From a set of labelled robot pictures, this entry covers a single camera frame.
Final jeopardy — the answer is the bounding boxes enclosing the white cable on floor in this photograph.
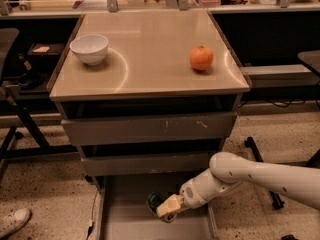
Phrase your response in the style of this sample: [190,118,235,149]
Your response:
[85,188,100,240]

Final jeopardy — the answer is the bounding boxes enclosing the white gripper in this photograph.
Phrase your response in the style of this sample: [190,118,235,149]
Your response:
[156,178,208,218]

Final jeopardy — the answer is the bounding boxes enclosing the black desk frame left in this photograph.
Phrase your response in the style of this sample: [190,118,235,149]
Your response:
[0,87,77,177]

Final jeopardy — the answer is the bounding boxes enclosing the black table leg right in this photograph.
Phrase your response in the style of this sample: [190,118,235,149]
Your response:
[244,137,284,210]

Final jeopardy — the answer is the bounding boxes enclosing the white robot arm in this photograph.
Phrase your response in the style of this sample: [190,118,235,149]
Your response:
[155,152,320,222]

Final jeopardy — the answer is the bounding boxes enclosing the white ceramic bowl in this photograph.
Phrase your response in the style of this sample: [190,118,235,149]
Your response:
[70,34,109,65]

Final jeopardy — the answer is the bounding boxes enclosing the bottom grey open drawer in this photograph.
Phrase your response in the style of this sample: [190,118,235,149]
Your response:
[96,172,220,240]

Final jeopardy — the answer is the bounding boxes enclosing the grey drawer cabinet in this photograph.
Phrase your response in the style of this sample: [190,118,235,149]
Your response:
[50,10,250,233]

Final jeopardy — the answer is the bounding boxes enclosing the orange fruit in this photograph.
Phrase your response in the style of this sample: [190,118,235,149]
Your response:
[189,46,214,71]

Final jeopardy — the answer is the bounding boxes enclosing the middle grey drawer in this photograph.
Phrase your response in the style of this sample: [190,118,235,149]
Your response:
[81,152,214,176]

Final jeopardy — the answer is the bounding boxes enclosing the white shoe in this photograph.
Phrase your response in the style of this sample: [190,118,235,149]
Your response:
[0,208,31,239]

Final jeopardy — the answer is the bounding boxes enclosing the top grey drawer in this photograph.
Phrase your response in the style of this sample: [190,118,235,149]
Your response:
[62,112,237,146]

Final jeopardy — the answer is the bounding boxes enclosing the green soda can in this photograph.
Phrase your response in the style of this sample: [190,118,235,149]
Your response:
[146,192,176,223]

